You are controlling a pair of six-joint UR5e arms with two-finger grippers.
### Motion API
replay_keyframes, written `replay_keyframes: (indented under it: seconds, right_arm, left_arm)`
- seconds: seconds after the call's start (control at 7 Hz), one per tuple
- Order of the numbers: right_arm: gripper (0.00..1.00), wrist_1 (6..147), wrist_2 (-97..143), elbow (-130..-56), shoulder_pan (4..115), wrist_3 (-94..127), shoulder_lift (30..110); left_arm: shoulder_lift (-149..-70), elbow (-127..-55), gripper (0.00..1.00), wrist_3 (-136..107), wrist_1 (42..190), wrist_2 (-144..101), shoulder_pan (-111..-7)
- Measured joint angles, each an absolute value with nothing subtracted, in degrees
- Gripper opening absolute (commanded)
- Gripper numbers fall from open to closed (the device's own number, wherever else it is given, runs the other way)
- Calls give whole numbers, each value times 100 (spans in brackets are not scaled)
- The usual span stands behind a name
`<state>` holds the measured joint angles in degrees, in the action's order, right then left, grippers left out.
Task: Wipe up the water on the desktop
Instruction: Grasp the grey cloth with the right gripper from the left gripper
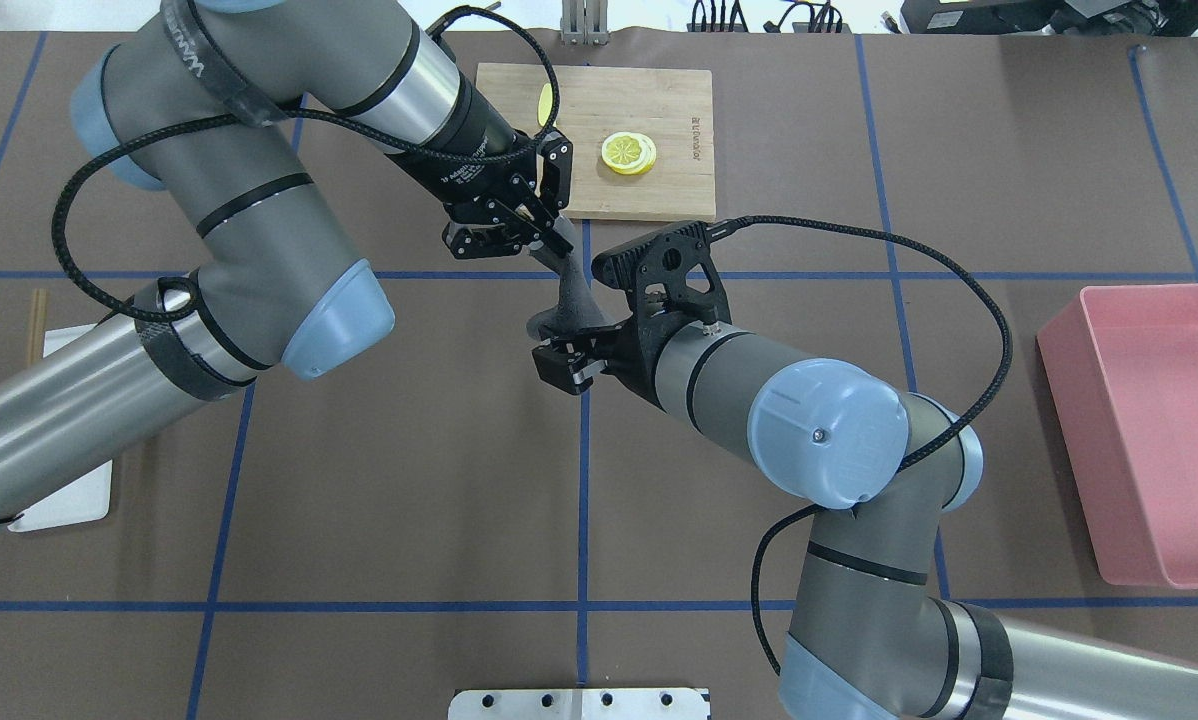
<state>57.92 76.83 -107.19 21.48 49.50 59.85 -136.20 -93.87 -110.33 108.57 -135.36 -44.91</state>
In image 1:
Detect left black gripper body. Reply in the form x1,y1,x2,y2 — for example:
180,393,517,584
394,90,536,223

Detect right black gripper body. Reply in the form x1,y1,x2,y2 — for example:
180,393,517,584
583,315,680,406

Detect grey cloth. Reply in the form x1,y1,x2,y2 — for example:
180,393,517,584
526,243,616,341

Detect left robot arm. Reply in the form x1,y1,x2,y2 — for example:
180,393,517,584
0,1,573,530

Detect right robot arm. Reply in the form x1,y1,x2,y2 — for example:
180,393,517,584
646,322,1198,719

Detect yellow plastic knife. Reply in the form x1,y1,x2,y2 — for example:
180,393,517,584
536,83,555,129

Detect yellow lemon slices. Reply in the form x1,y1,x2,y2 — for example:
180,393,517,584
600,131,658,176

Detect wooden cutting board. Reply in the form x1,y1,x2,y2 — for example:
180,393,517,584
476,63,716,223

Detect white rectangular tray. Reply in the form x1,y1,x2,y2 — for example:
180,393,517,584
10,379,113,533

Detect pink plastic bin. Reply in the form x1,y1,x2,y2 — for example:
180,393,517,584
1037,284,1198,589

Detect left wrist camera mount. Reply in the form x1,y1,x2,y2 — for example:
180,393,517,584
538,129,575,214

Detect black right camera cable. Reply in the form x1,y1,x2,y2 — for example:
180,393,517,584
704,214,1014,680

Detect black camera cable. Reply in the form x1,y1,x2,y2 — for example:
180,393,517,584
52,5,562,323
704,214,1014,680

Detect aluminium frame post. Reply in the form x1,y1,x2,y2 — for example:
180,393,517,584
559,0,611,46

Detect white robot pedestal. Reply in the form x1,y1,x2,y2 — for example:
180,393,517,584
447,686,713,719

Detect black left camera cable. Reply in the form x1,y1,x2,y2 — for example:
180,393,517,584
52,5,562,323

